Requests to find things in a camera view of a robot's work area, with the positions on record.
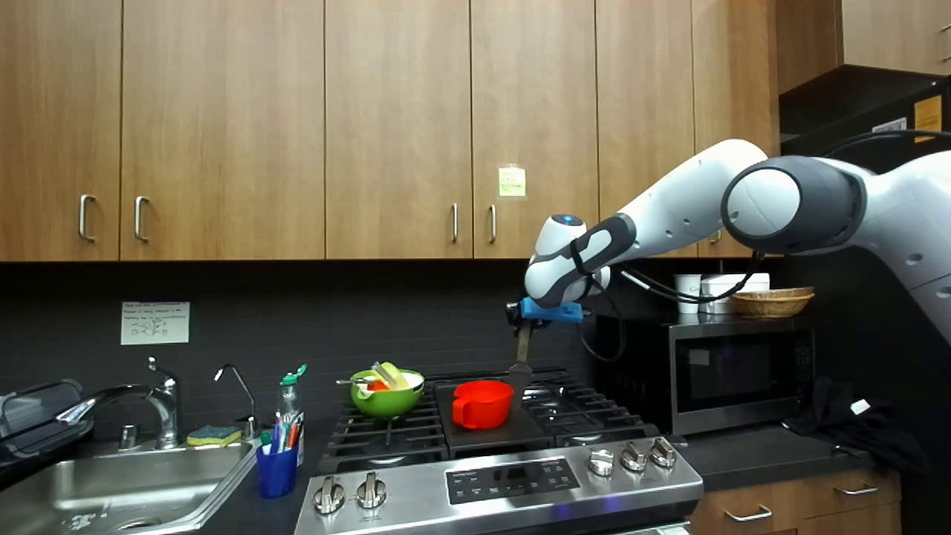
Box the stainless steel sink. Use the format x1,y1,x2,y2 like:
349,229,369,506
0,446,256,535

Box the stainless steel stove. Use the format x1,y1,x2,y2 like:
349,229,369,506
294,372,703,535

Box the green top spray bottle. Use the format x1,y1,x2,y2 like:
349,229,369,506
278,362,308,425

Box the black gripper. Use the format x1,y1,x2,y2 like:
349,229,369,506
505,299,544,339

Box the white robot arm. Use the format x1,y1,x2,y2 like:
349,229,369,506
522,140,951,339

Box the chrome kitchen faucet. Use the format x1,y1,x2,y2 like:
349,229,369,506
91,350,184,451

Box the blue cup with pens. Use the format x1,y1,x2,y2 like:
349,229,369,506
256,418,300,498

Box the green yellow sponge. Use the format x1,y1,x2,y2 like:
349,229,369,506
184,425,239,449

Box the black microwave oven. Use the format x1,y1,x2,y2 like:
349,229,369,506
595,311,818,440

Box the black dish rack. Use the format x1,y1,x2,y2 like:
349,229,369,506
0,378,91,466

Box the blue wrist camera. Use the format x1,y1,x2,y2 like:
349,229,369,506
517,296,584,323

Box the white cups on microwave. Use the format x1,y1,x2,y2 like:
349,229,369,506
673,271,770,317

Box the small curved faucet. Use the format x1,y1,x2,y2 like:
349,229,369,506
210,362,259,440

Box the wicker basket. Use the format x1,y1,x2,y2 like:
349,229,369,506
727,286,815,321

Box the white wall label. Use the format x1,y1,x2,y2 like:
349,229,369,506
119,299,190,348

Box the wooden handled kitchen utensil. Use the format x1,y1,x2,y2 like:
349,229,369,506
507,327,532,388

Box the yellow sticky note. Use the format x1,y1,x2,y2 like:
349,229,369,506
495,162,525,198

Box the green bowl with food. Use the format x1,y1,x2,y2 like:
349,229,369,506
346,367,425,418

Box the black cloth on counter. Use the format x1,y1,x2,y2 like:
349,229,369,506
788,378,930,473

